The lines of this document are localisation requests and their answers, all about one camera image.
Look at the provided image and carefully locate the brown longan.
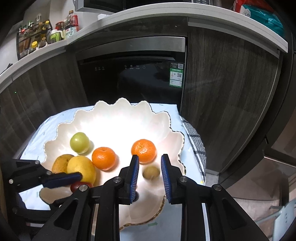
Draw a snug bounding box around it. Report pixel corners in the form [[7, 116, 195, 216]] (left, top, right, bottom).
[[142, 166, 160, 180]]

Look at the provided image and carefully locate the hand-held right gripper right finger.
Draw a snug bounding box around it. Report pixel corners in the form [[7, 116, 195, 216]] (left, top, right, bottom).
[[161, 153, 270, 241]]

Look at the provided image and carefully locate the large orange tangerine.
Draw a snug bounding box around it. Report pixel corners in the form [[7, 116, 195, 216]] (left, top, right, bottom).
[[131, 139, 157, 163]]

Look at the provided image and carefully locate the teal plastic package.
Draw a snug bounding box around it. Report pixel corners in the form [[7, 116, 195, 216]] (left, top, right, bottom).
[[244, 5, 284, 35]]

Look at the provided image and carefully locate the green-lidded container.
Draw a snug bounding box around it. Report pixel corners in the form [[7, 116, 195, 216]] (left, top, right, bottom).
[[50, 30, 64, 44]]

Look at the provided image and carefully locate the white-labelled sauce bottle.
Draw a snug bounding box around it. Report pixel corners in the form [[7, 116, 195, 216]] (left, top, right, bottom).
[[65, 10, 80, 39]]

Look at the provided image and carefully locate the group of seasoning bottles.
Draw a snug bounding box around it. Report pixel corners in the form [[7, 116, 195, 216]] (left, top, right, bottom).
[[18, 20, 51, 52]]

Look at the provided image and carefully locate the black microwave oven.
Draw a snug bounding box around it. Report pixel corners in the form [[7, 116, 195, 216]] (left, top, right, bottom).
[[74, 0, 214, 12]]

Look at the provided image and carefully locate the dark wood kitchen counter cabinet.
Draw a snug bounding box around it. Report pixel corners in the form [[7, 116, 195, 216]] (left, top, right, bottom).
[[0, 2, 288, 176]]

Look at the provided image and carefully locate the red plastic bag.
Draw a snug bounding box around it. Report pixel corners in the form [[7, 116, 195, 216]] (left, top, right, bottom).
[[232, 0, 275, 12]]

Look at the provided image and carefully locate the white scalloped bowl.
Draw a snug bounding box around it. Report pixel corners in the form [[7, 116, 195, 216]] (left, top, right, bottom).
[[39, 97, 186, 231]]

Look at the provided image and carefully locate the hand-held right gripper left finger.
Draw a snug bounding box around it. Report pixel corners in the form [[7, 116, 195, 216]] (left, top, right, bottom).
[[31, 154, 140, 241]]

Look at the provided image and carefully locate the light blue patterned tablecloth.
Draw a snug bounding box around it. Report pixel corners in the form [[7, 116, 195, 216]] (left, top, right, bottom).
[[20, 103, 204, 241]]

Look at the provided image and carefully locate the red grape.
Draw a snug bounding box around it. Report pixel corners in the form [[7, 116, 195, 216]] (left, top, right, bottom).
[[70, 182, 93, 193]]

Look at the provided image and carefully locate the light blue plastic chair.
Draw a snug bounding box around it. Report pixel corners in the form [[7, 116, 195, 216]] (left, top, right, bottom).
[[257, 197, 294, 230]]

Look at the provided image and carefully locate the yellow mango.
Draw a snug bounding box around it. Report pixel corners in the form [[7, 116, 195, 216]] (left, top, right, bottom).
[[51, 154, 75, 174]]

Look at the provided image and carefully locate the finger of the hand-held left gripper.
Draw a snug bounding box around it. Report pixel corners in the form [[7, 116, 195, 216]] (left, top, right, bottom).
[[18, 195, 74, 224], [0, 158, 83, 193]]

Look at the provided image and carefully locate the black built-in dishwasher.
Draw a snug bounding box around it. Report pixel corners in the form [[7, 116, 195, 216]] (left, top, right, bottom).
[[75, 36, 187, 109]]

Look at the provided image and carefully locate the small orange tangerine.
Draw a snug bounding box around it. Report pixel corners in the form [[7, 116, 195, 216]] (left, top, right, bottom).
[[92, 147, 116, 171]]

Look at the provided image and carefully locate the yellow lemon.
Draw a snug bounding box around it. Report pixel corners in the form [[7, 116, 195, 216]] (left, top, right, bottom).
[[67, 155, 97, 183]]

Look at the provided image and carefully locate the black wire spice rack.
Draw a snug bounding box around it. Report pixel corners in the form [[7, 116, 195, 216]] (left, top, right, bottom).
[[16, 21, 52, 61]]

